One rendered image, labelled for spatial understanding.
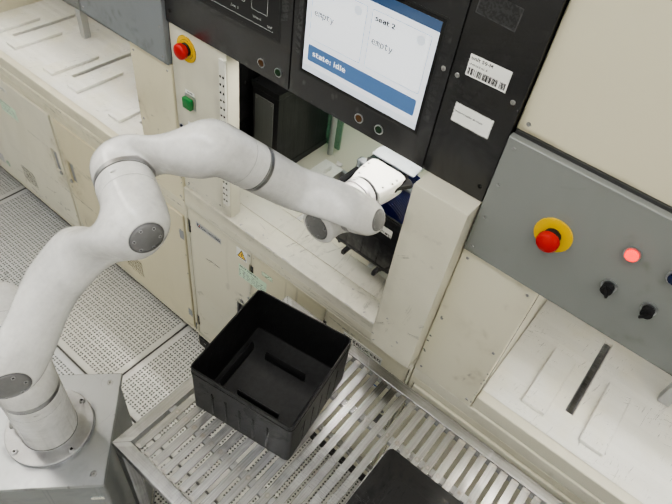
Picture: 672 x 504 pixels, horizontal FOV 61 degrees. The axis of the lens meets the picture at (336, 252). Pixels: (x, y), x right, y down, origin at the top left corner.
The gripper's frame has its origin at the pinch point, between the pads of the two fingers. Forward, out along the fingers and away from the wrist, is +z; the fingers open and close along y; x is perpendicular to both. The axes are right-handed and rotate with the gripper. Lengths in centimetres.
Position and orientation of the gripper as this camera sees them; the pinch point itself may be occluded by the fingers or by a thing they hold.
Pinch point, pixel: (401, 163)
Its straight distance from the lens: 141.9
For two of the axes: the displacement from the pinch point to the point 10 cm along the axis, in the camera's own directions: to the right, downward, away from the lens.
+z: 6.3, -5.1, 5.8
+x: 1.3, -6.7, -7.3
